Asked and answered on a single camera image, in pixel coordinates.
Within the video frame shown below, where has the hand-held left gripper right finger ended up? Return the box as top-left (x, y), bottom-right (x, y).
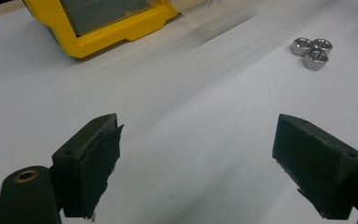
top-left (271, 113), bottom-right (358, 220)

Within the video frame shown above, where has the steel hex nut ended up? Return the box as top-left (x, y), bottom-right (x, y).
top-left (310, 37), bottom-right (334, 56)
top-left (290, 37), bottom-right (312, 58)
top-left (301, 49), bottom-right (329, 72)

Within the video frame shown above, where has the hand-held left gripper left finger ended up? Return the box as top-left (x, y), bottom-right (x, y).
top-left (51, 112), bottom-right (125, 219)

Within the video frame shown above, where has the clear plastic drawer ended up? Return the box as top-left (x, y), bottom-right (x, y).
top-left (59, 0), bottom-right (157, 37)
top-left (164, 0), bottom-right (264, 32)

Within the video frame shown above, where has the yellow storage cabinet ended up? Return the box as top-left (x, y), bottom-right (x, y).
top-left (22, 0), bottom-right (181, 60)

